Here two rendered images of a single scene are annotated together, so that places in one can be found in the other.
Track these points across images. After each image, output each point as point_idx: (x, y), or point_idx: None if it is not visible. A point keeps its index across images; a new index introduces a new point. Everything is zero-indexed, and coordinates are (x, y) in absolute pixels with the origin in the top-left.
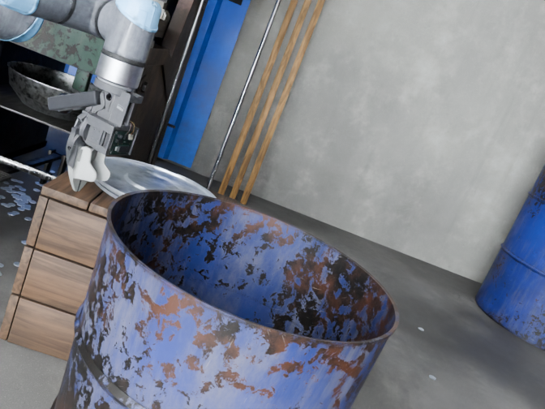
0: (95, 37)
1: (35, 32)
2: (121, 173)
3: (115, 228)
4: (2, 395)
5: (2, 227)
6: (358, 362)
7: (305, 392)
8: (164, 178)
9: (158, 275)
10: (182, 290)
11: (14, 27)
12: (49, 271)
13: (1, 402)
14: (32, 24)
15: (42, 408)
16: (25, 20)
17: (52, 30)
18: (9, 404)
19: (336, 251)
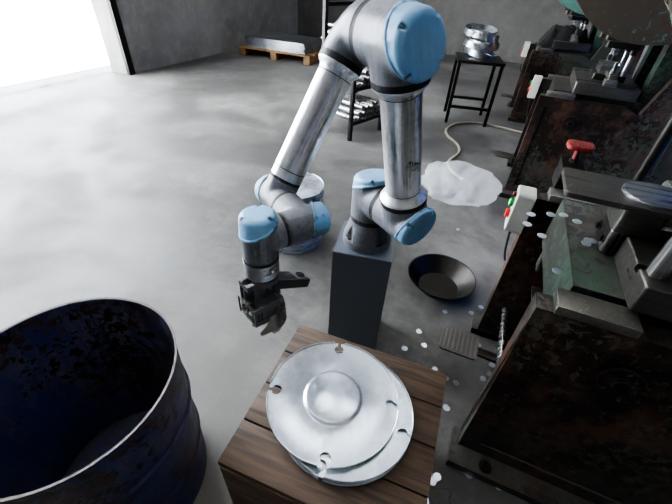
0: (561, 284)
1: (400, 239)
2: (344, 370)
3: (157, 324)
4: (248, 397)
5: (463, 390)
6: None
7: None
8: (369, 416)
9: (48, 309)
10: (32, 316)
11: (388, 230)
12: None
13: (243, 396)
14: (396, 232)
15: (235, 417)
16: (392, 227)
17: (554, 262)
18: (240, 400)
19: (48, 485)
